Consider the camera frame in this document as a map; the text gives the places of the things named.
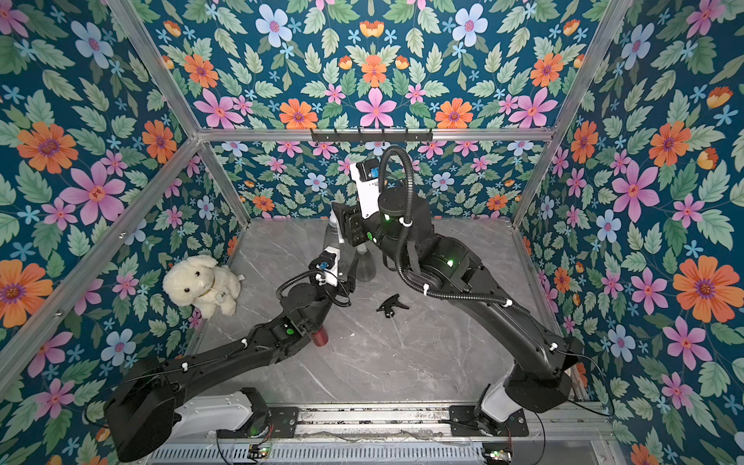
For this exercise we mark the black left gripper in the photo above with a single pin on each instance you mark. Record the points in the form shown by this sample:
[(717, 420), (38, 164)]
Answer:
[(348, 285)]

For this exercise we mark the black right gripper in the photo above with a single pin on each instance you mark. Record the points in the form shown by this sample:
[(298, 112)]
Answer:
[(344, 222)]

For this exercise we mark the grey translucent spray bottle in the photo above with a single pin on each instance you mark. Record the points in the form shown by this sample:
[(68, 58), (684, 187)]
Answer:
[(366, 270)]

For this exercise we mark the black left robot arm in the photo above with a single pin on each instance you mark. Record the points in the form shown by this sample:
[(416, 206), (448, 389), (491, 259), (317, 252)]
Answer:
[(142, 413)]

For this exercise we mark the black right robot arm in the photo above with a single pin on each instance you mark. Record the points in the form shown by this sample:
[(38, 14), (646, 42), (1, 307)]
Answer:
[(391, 216)]

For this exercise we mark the white plush teddy bear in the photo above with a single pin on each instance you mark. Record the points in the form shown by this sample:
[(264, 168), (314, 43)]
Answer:
[(201, 283)]

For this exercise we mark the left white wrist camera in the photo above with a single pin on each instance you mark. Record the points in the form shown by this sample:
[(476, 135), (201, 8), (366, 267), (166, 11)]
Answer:
[(329, 265)]

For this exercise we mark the black hook rail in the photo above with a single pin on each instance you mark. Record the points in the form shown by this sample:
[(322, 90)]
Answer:
[(365, 135)]

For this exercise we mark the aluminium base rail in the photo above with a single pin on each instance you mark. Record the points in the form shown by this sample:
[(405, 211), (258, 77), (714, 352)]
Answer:
[(437, 422)]

